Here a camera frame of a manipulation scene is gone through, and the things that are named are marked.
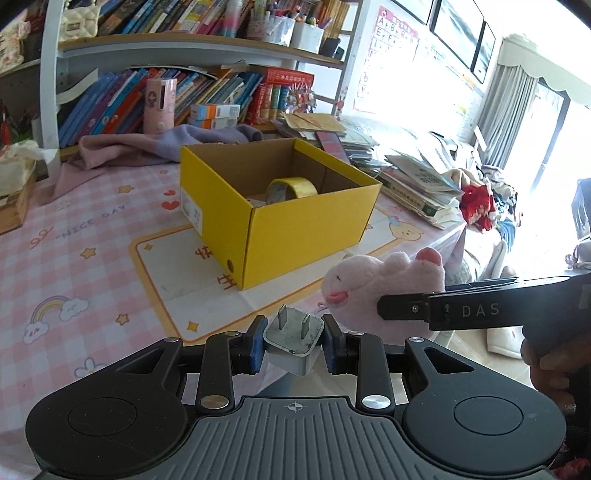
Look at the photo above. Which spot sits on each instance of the person's right hand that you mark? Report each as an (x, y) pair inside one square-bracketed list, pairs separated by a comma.
[(545, 369)]

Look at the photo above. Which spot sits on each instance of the red cloth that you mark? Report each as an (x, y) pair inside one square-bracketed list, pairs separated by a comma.
[(478, 205)]

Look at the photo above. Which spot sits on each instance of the patterned pen holder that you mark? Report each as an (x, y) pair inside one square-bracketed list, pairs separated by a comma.
[(270, 27)]

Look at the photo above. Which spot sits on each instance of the row of leaning books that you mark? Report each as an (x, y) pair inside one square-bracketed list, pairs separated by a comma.
[(106, 101)]

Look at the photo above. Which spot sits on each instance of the yellow tape roll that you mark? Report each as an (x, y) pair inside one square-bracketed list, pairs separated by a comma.
[(300, 187)]

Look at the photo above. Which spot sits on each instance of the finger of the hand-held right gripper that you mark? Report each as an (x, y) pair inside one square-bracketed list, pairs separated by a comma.
[(406, 307)]

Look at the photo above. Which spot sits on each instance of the cream plush doll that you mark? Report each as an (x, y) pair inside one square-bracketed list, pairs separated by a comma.
[(9, 50)]

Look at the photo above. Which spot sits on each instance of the pink checked tablecloth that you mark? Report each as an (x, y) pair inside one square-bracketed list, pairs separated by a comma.
[(92, 258)]

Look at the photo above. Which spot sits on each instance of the orange blue white carton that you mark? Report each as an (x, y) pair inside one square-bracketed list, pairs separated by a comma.
[(217, 111), (217, 123)]

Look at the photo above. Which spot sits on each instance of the white bookshelf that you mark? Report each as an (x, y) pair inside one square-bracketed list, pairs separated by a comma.
[(48, 69)]

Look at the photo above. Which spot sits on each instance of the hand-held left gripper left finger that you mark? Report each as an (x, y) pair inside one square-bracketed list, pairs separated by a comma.
[(257, 344)]

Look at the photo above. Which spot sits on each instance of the pink pig plush toy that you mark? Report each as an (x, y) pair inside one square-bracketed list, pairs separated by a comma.
[(369, 281)]

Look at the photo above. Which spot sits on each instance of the white pen holder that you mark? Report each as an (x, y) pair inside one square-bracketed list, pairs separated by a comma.
[(307, 37)]

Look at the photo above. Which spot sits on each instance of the pink and purple cloth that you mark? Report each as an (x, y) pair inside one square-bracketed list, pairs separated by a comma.
[(120, 147)]

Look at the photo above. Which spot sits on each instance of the stack of papers and booklets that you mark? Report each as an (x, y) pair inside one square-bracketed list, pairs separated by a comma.
[(415, 180)]

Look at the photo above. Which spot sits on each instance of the row of upright books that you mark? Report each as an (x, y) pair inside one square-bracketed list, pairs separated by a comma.
[(161, 16)]

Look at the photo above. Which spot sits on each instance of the cream quilted handbag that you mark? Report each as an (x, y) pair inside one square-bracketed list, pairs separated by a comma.
[(78, 23)]

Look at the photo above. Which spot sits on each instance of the alphabet wall poster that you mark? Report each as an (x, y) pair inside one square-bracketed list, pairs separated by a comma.
[(388, 46)]

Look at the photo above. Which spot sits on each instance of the colourful paper ornament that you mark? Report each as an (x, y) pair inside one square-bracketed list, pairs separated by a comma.
[(302, 99)]

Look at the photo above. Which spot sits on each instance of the brown paper envelope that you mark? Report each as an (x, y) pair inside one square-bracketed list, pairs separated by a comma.
[(309, 122)]

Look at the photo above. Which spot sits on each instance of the small black box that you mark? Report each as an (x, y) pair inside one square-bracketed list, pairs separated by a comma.
[(332, 48)]

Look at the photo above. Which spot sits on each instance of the yellow cardboard box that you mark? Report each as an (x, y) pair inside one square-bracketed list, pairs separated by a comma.
[(295, 240)]

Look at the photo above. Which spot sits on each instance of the black framed picture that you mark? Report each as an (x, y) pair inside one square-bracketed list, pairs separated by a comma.
[(484, 53), (457, 27)]

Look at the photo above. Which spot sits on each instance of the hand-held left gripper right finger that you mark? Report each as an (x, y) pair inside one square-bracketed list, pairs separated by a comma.
[(331, 344)]

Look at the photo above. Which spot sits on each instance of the black smartphone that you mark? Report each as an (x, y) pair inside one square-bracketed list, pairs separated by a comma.
[(332, 145)]

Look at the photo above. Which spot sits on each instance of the grey curtain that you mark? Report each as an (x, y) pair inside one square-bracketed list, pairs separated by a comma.
[(508, 106)]

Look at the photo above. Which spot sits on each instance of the red dictionary set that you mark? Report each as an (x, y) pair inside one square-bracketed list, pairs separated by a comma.
[(263, 101)]

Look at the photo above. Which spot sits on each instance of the white charger plug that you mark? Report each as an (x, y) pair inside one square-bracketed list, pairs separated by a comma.
[(295, 341)]

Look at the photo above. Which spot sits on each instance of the pastel gradient bottle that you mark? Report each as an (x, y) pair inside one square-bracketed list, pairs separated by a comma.
[(234, 18)]

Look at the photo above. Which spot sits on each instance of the pink device box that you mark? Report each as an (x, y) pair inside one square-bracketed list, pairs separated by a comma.
[(159, 106)]

